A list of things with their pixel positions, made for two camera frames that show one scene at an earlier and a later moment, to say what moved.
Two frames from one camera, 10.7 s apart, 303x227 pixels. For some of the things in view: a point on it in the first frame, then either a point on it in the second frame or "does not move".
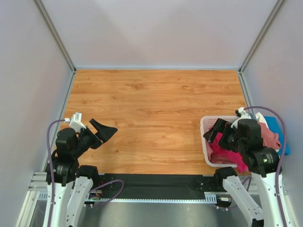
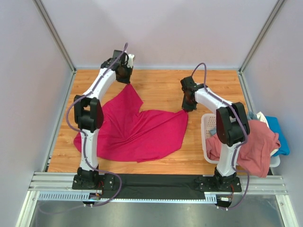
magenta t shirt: x=217 y=149 → x=127 y=135
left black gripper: x=104 y=133 → x=126 y=80
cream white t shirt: x=260 y=118 does not move
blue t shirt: x=275 y=127 does not move
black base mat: x=125 y=186 does not move
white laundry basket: x=206 y=122 does not move
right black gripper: x=220 y=126 → x=186 y=108
